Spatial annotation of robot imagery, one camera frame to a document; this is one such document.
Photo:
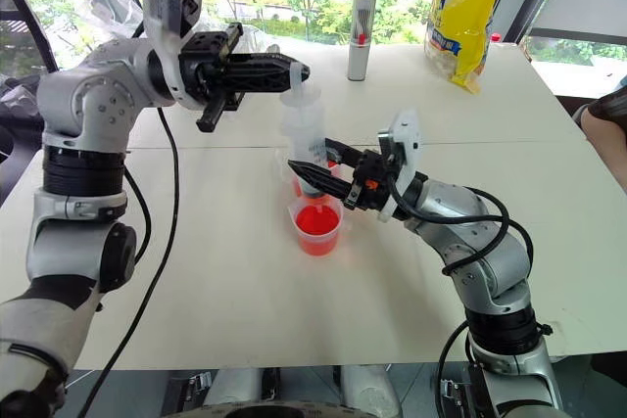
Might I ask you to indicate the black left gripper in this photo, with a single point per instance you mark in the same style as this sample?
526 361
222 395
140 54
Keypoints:
201 70

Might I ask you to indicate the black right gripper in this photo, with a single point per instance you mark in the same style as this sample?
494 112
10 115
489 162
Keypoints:
370 183

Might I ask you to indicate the large clear plastic syringe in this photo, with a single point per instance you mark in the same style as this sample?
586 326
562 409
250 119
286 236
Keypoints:
303 129

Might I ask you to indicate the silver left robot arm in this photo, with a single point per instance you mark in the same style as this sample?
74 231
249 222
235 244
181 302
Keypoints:
73 100

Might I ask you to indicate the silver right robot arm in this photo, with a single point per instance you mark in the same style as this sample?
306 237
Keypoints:
490 261

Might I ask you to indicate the white cylinder with black lid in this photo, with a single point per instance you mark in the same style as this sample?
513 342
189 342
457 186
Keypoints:
357 60

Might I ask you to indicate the clear plastic bag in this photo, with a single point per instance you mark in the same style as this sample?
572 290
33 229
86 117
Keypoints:
110 12

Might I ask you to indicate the red bottle cap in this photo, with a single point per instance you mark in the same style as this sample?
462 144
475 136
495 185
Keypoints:
496 37

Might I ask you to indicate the yellow plastic food bag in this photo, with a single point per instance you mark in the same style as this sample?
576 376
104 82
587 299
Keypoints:
465 7

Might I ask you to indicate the white rounded robot cover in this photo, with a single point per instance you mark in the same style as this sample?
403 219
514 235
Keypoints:
235 386
370 391

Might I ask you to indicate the bystander person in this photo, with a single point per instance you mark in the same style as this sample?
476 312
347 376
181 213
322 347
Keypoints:
605 139

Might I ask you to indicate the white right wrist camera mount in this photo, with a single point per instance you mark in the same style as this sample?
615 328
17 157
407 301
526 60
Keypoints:
406 144

